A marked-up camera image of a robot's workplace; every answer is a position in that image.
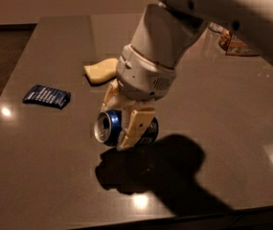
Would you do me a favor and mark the blue snack packet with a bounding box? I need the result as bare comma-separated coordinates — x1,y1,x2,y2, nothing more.
22,84,71,109

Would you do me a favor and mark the blue pepsi can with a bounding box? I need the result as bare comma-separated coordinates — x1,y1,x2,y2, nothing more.
94,110,158,147

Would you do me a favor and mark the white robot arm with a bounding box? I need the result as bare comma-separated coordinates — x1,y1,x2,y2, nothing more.
95,0,273,150

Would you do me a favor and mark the yellow sponge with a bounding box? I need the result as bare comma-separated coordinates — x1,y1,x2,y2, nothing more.
83,58,118,85

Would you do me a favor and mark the glass jar with black lid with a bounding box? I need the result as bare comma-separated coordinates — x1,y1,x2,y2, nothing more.
218,29,258,57

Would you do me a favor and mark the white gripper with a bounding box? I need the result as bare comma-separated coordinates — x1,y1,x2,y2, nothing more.
101,44,176,150

